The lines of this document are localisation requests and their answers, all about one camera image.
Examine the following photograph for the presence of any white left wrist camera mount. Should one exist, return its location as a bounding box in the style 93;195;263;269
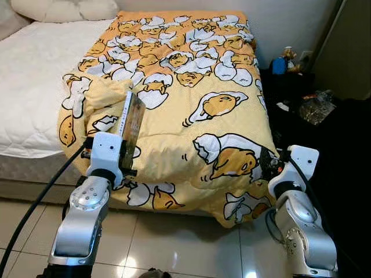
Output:
87;132;126;187

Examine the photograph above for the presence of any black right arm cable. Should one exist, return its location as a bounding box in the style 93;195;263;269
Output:
286;155;317;200

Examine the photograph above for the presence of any beige wardrobe sliding door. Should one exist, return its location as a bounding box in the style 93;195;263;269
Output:
313;0;371;103

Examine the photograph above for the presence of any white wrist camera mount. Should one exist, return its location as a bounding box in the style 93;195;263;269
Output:
268;145;321;200
87;132;126;187

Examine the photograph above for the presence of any beige long bolster pillow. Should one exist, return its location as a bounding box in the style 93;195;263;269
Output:
10;0;120;24

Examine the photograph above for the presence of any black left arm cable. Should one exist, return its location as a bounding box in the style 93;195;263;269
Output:
0;141;89;274

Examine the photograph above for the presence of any black bedside table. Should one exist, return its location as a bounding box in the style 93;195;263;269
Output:
258;69;317;152

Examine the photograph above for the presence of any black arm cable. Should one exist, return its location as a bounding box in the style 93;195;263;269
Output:
286;155;317;200
0;141;89;274

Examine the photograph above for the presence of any bed with white quilted pad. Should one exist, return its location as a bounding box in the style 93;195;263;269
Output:
0;9;279;218

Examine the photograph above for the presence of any dark book with red cover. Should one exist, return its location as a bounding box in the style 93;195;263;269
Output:
119;91;147;170

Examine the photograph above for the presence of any small brown figurine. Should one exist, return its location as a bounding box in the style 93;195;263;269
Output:
282;46;301;74

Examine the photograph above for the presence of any yellow cartoon egg blanket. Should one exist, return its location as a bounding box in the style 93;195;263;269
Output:
57;10;278;228

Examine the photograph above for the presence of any blue cup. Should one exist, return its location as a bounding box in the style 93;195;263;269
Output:
272;57;288;75

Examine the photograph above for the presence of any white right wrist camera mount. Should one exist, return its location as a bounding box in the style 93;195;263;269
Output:
268;145;321;200

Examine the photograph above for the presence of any clear crinkled plastic bag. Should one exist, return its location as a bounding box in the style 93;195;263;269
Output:
300;90;336;126

